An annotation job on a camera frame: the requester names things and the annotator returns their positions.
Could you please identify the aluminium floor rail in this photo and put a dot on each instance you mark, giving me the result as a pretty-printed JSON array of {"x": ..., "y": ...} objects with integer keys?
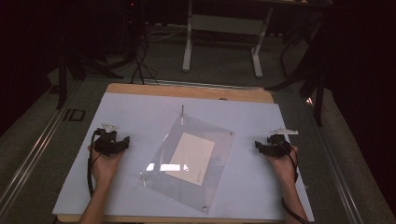
[
  {"x": 34, "y": 149},
  {"x": 336, "y": 174}
]

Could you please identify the white metal desk frame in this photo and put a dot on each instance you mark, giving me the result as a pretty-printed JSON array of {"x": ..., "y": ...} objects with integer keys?
[{"x": 227, "y": 25}]

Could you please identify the white photo card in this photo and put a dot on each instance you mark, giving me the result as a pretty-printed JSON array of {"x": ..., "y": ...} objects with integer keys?
[{"x": 193, "y": 158}]

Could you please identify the white table mat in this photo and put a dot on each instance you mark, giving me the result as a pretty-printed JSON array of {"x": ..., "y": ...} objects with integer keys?
[{"x": 130, "y": 118}]

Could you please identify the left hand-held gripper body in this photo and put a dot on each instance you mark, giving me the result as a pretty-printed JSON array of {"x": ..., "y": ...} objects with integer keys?
[{"x": 107, "y": 143}]

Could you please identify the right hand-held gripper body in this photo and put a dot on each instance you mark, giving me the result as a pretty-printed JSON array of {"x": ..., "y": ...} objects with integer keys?
[{"x": 278, "y": 148}]

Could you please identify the person's left hand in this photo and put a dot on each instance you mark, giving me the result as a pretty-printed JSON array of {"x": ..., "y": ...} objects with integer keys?
[{"x": 104, "y": 168}]

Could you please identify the black floor bracket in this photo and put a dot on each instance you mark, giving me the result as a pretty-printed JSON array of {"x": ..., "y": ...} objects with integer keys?
[{"x": 74, "y": 114}]

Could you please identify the black tripod stand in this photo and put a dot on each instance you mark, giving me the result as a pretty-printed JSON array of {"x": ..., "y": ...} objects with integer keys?
[{"x": 314, "y": 71}]

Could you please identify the black metal stand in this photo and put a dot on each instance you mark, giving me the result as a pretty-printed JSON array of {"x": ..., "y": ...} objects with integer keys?
[{"x": 62, "y": 81}]

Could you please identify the metal frame stand pin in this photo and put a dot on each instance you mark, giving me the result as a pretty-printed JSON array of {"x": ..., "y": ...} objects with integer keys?
[
  {"x": 143, "y": 179},
  {"x": 182, "y": 113}
]

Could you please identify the person's right hand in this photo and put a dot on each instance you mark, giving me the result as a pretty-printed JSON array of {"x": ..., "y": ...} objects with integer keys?
[{"x": 286, "y": 166}]

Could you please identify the clear acrylic photo frame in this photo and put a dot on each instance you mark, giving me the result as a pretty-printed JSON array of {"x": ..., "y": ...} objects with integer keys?
[{"x": 218, "y": 161}]

